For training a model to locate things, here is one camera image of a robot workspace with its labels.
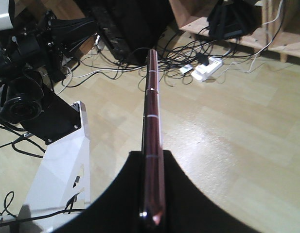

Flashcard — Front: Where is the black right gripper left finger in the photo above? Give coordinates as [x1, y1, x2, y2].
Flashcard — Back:
[54, 151, 143, 233]

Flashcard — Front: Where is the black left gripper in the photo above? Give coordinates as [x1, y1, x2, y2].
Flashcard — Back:
[8, 10, 96, 83]

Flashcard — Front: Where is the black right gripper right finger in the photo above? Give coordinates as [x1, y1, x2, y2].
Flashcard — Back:
[163, 150, 257, 233]

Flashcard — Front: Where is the black smartphone pink frame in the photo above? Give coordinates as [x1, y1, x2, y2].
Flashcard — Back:
[140, 49, 166, 233]

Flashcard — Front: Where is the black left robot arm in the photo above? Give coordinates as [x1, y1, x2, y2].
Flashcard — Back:
[0, 10, 97, 144]

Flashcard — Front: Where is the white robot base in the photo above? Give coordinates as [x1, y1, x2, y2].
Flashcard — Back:
[19, 101, 90, 233]

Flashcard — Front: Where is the black computer tower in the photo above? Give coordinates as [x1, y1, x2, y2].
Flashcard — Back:
[90, 0, 174, 65]

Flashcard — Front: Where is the white power strip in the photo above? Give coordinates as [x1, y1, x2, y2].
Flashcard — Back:
[191, 56, 223, 82]

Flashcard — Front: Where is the black backpack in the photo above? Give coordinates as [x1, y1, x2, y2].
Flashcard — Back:
[207, 0, 256, 40]

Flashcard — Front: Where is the wooden low shelf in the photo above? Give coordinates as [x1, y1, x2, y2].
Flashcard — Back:
[170, 0, 300, 62]

